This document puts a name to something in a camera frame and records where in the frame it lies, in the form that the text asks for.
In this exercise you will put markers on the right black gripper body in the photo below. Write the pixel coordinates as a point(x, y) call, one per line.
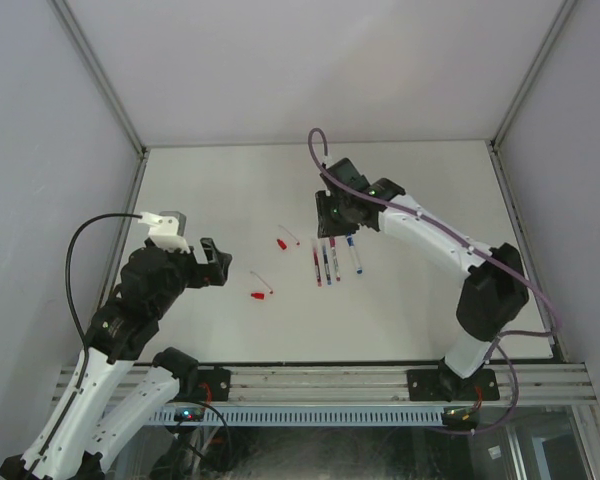
point(327, 215)

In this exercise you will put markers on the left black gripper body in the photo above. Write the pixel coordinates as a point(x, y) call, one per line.
point(205, 265)

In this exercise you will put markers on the pink white pen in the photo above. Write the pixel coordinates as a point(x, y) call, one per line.
point(332, 245)

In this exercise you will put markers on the white marker blue end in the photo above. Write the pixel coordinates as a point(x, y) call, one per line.
point(354, 254)

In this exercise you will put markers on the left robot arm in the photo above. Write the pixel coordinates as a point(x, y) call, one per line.
point(82, 439)

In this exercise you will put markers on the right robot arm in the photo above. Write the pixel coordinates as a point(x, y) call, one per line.
point(490, 279)

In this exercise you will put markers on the thin white red pen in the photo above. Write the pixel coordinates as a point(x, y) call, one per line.
point(262, 281)

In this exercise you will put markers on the thin red tipped refill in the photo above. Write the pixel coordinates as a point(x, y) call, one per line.
point(290, 234)

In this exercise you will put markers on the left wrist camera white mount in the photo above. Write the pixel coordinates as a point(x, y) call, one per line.
point(166, 230)

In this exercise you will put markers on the perforated blue cable tray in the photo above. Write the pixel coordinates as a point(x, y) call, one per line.
point(298, 416)

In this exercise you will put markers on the aluminium rail frame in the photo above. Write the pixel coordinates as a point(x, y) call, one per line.
point(538, 384)

